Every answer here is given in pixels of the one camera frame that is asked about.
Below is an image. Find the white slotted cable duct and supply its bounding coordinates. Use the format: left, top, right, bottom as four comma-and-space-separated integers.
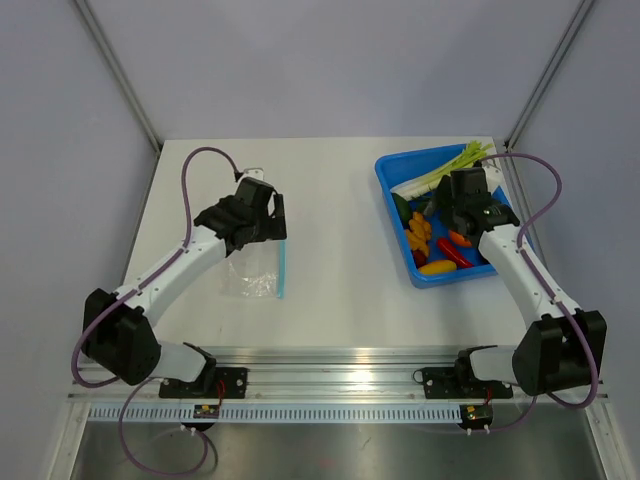
88, 403, 461, 424

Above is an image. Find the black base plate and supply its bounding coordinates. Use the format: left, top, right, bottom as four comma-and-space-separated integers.
411, 367, 513, 401
159, 366, 249, 400

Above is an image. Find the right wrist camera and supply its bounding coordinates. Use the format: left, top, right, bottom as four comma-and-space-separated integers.
483, 166, 503, 194

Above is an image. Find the circuit board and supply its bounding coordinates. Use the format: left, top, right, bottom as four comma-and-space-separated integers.
460, 403, 494, 430
193, 404, 220, 419

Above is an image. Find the aluminium frame post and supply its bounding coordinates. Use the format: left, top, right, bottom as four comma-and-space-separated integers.
504, 0, 598, 151
71, 0, 163, 157

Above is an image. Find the blue plastic tray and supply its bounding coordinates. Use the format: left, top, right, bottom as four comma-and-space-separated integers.
374, 141, 497, 289

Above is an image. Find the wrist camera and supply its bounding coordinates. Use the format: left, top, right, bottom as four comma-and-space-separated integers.
242, 167, 264, 181
483, 166, 503, 194

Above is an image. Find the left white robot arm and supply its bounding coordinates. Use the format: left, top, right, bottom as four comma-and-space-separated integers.
72, 177, 287, 398

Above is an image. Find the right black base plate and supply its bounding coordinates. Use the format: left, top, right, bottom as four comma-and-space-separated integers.
411, 367, 513, 401

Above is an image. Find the red chili pepper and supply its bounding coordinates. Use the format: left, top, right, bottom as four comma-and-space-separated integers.
436, 237, 473, 269

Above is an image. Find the orange persimmon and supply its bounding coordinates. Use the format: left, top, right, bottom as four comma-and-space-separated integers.
448, 230, 473, 248

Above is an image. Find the left aluminium frame post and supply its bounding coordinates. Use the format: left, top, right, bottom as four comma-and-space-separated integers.
71, 0, 163, 157

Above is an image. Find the aluminium mounting rail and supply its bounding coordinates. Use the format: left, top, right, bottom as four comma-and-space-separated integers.
67, 347, 610, 405

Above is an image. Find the right circuit board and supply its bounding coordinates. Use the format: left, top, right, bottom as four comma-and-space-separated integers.
460, 403, 494, 430

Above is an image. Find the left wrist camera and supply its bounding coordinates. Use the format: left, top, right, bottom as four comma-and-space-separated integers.
242, 167, 264, 181

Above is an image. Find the dark red plum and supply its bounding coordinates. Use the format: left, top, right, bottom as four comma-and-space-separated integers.
412, 250, 428, 268

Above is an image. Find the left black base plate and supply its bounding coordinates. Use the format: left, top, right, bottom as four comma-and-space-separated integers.
159, 366, 249, 400

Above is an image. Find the right aluminium frame post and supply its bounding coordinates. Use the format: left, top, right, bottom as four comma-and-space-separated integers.
504, 0, 598, 151

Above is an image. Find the green celery stalk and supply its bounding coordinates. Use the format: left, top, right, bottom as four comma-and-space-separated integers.
391, 140, 493, 201

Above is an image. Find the yellow mango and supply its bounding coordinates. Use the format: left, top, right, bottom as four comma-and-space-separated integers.
418, 260, 458, 276

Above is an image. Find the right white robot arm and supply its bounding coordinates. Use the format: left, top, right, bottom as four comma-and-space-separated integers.
434, 167, 607, 397

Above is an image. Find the clear zip top bag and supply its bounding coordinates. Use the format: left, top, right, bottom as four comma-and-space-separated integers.
220, 240, 287, 299

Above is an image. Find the green cucumber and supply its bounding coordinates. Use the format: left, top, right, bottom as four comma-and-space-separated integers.
391, 193, 413, 225

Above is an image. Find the left circuit board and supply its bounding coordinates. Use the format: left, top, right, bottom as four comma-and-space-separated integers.
193, 404, 220, 419

